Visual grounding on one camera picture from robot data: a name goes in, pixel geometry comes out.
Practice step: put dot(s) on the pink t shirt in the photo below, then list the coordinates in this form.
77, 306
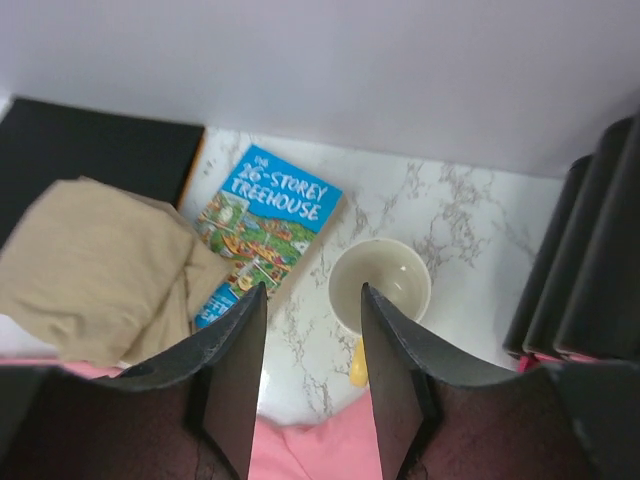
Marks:
342, 447

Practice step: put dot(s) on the black pink drawer unit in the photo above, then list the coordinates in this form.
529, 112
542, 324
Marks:
542, 305

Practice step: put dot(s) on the blue treehouse book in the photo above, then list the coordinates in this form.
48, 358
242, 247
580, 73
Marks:
263, 220

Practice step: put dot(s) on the beige t shirt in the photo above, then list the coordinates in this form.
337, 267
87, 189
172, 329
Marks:
105, 276

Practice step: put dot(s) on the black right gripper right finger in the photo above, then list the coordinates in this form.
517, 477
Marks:
441, 413

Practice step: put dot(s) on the yellow mug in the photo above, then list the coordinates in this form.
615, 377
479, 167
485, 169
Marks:
391, 267

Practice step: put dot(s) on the black notebook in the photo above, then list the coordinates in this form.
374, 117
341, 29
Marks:
43, 142

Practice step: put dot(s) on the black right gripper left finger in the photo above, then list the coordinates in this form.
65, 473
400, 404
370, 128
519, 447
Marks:
186, 413

